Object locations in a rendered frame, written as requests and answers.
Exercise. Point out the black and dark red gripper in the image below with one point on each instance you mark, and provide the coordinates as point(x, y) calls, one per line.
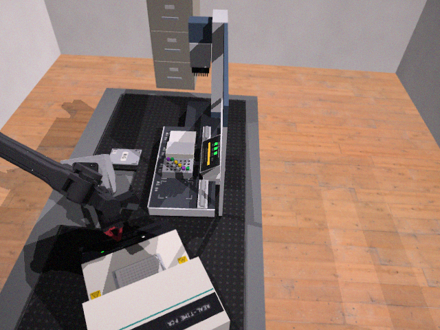
point(107, 226)

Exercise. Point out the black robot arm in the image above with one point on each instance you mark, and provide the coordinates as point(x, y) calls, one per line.
point(79, 186)

